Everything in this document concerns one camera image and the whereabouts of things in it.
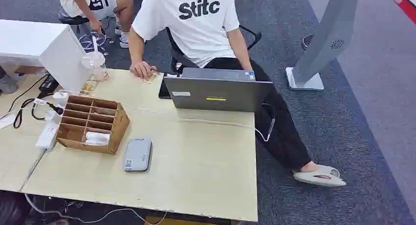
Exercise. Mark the black power adapter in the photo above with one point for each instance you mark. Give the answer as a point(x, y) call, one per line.
point(48, 83)

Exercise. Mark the person in white shirt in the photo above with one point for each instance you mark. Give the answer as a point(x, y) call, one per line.
point(198, 28)

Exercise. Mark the grey laptop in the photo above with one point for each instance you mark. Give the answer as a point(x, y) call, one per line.
point(221, 92)

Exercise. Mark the person seated in shorts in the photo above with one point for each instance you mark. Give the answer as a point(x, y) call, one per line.
point(94, 6)

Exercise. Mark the small white desk fan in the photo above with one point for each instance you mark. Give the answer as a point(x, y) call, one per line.
point(95, 62)

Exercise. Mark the white cards in box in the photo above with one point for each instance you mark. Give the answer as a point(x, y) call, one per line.
point(97, 138)

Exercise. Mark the yellow printed card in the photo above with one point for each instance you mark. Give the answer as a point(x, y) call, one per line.
point(88, 87)

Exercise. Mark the grey stand with white base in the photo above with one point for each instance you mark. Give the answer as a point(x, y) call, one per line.
point(325, 38)

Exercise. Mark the black office chair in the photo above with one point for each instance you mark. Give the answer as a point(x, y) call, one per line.
point(177, 53)

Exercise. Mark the white plug adapter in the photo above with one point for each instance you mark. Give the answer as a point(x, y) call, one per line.
point(60, 97)

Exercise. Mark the black stool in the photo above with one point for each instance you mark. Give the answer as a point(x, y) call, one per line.
point(73, 20)

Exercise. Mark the wooden card box with slots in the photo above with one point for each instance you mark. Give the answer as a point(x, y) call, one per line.
point(107, 119)

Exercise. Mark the white power strip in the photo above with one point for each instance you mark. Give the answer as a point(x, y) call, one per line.
point(48, 134)

